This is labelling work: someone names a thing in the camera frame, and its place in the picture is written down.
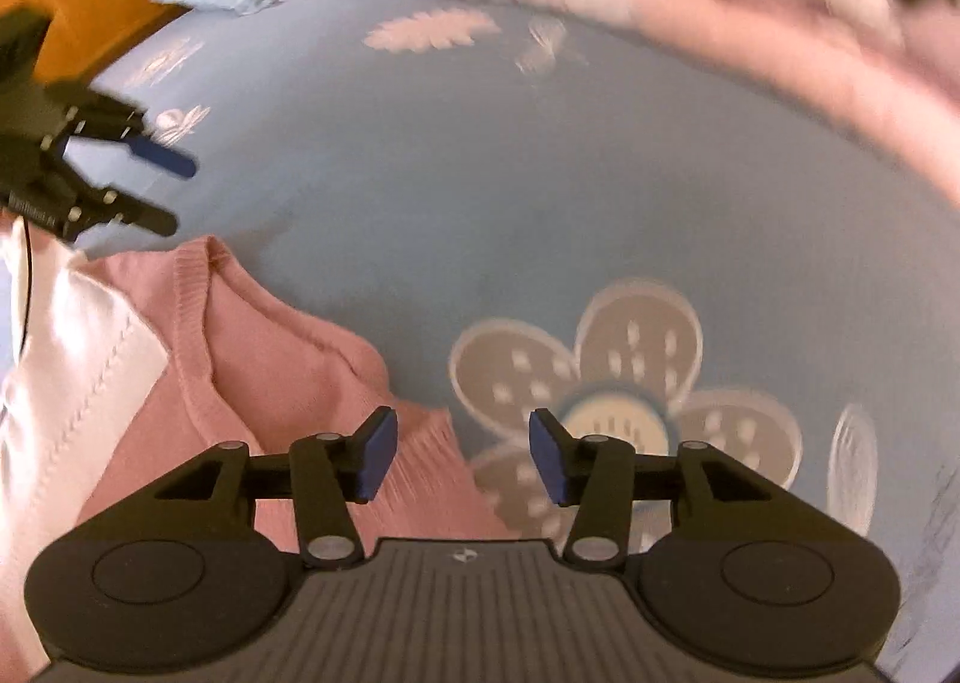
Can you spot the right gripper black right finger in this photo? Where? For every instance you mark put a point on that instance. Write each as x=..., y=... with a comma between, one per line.
x=601, y=478

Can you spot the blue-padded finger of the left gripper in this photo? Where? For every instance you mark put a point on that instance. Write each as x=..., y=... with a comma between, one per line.
x=90, y=114

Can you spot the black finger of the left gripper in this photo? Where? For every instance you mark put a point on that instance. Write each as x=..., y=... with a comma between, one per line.
x=112, y=206

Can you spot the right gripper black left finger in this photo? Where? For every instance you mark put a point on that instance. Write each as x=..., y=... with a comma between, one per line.
x=321, y=475

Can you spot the pink and white knit sweater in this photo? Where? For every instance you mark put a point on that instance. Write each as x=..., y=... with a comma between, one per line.
x=129, y=365

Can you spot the blue floral bed sheet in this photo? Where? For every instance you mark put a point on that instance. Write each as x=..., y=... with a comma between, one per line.
x=519, y=210

